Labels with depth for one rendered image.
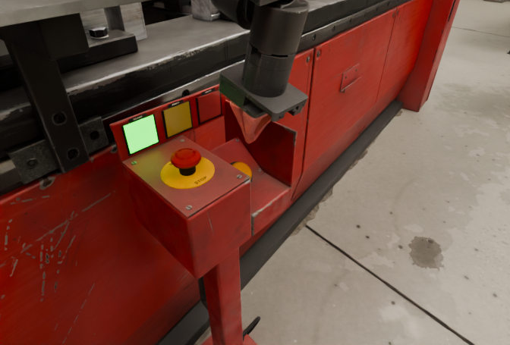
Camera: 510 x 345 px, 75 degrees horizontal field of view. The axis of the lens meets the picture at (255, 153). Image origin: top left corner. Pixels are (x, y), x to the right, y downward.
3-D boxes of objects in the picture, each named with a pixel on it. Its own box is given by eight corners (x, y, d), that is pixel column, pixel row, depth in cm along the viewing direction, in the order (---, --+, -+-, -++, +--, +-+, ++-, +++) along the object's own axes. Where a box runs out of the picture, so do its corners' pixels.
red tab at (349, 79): (344, 92, 121) (347, 74, 117) (339, 91, 122) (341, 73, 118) (360, 80, 131) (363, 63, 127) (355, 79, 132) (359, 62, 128)
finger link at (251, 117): (244, 115, 53) (255, 63, 46) (277, 141, 50) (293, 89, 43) (211, 131, 49) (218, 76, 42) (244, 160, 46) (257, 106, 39)
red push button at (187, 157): (184, 188, 43) (181, 166, 41) (167, 175, 45) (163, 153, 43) (209, 174, 45) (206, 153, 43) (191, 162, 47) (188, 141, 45)
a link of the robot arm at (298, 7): (282, 3, 31) (323, -2, 34) (240, -24, 34) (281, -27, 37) (267, 68, 36) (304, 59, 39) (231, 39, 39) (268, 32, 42)
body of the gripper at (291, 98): (251, 70, 47) (261, 20, 42) (305, 108, 43) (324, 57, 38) (216, 83, 43) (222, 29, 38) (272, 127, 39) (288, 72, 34)
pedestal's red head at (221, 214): (196, 281, 44) (180, 177, 34) (136, 221, 54) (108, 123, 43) (291, 207, 56) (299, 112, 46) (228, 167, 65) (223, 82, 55)
